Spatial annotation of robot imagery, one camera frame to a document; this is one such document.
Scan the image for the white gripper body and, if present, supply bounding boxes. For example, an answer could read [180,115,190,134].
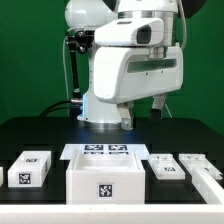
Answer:
[93,46,183,104]

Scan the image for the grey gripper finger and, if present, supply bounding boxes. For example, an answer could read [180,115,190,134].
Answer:
[117,102,133,130]
[150,94,167,119]

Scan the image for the white door panel with marker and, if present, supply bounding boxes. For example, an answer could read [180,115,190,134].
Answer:
[148,154,185,180]

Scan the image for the white cabinet body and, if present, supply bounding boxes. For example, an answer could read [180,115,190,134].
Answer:
[66,152,145,205]

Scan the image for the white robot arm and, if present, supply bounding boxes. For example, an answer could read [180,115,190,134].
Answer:
[65,0,185,130]

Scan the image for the white base marker plate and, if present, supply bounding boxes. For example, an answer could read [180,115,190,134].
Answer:
[60,143,149,160]

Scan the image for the white L-shaped corner fence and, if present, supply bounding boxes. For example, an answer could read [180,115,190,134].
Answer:
[0,169,224,224]

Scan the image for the white box with marker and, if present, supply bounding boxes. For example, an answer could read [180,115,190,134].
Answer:
[8,151,51,188]

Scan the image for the white block at left edge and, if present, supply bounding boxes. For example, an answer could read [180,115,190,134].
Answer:
[0,167,4,187]

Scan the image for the black cable bundle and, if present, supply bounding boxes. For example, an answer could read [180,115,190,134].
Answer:
[38,99,83,118]

